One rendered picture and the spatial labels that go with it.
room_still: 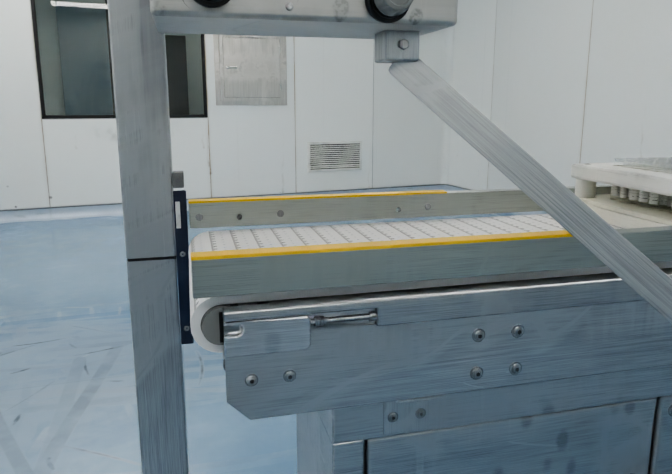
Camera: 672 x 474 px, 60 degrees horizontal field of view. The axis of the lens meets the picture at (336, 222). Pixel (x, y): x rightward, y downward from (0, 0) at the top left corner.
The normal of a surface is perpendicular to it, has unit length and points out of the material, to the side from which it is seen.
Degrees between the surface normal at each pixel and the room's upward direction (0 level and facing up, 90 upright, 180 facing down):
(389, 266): 90
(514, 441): 90
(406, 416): 90
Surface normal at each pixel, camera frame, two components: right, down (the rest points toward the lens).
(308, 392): 0.25, 0.19
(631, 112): -0.92, 0.07
